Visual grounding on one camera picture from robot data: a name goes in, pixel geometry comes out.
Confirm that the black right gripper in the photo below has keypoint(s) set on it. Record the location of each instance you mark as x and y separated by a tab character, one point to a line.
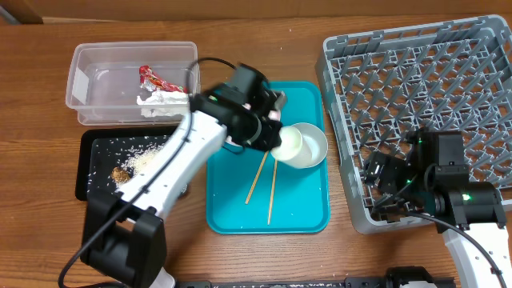
393	166

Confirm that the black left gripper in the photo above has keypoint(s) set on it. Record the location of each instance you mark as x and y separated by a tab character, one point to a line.
270	136

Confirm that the small white cup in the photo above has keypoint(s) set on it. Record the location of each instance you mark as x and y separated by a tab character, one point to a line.
291	144

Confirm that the white tissue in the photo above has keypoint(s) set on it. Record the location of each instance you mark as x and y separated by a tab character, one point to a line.
164	104

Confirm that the red snack wrapper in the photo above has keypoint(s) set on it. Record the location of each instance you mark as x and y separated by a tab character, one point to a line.
151	81

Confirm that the pile of rice grains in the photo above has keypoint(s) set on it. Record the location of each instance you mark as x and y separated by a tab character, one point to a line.
140	160

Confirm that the brown food scrap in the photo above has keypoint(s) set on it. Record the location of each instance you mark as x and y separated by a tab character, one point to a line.
120	176

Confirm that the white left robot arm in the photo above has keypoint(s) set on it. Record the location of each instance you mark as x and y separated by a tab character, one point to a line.
124	235

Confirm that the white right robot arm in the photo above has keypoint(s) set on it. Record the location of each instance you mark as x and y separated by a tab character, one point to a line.
469	215

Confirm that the grey dishwasher rack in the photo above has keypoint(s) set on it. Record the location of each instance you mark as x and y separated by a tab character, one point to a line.
379	85

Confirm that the right wooden chopstick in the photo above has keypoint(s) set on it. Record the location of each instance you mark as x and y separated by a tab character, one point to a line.
271	201

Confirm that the wooden chopstick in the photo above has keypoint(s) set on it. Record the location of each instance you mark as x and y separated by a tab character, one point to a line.
256	178
271	201

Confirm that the grey bowl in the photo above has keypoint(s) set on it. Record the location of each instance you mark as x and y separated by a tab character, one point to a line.
316	140

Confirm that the left wooden chopstick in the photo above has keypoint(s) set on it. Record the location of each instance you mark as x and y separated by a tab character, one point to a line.
256	178

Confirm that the teal plastic tray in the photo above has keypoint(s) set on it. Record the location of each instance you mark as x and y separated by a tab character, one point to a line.
301	198

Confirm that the black plastic tray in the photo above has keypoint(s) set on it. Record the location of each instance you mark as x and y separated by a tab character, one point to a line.
91	135

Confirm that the clear plastic bin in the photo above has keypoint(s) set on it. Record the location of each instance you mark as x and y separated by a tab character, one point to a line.
103	81

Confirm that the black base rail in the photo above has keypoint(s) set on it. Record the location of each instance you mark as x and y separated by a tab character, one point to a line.
395	277

